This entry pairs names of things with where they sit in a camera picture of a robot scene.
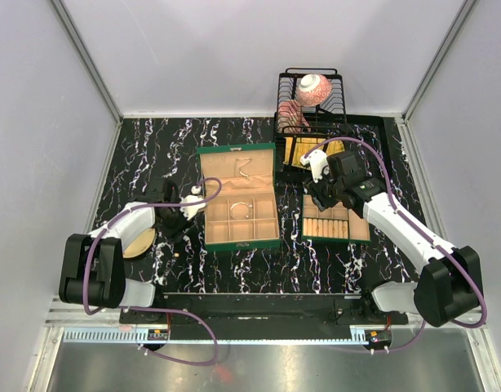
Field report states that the yellow bamboo mat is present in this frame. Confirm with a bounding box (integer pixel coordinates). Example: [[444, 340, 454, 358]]
[[283, 136, 345, 169]]

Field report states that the pink patterned cup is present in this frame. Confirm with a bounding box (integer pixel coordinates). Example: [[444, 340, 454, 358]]
[[277, 100, 309, 133]]

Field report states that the black wire dish rack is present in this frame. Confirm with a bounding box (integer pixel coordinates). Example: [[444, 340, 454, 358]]
[[274, 67, 392, 182]]

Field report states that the silver pearl bracelet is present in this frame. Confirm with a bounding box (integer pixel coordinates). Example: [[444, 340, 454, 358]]
[[228, 202, 251, 220]]

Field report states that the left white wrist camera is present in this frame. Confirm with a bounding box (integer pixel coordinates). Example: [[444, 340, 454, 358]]
[[180, 185, 206, 221]]

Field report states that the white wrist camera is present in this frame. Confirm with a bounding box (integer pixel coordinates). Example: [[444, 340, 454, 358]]
[[300, 149, 328, 183], [180, 185, 206, 221]]

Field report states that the round wooden lid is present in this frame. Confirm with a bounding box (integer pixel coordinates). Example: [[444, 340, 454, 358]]
[[123, 228, 157, 259]]

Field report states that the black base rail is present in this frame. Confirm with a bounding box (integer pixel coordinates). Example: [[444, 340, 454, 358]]
[[120, 292, 408, 337]]

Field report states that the large green jewelry box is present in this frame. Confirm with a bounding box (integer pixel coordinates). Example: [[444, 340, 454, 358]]
[[197, 143, 280, 252]]

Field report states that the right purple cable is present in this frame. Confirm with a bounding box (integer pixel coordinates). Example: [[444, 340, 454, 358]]
[[306, 136, 489, 355]]

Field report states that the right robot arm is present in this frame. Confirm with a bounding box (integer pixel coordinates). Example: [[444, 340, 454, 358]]
[[300, 149, 484, 327]]

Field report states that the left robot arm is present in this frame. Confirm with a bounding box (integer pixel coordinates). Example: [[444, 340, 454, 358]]
[[59, 207, 192, 323]]

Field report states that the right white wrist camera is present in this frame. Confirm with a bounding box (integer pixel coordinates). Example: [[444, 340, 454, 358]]
[[300, 149, 328, 183]]

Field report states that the silver chain necklace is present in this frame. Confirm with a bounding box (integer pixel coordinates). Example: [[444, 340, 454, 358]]
[[232, 157, 255, 181]]

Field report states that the small green jewelry tray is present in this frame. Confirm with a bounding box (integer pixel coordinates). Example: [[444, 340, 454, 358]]
[[302, 195, 370, 243]]

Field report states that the red patterned bowl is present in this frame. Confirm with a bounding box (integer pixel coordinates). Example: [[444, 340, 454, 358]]
[[296, 73, 332, 107]]

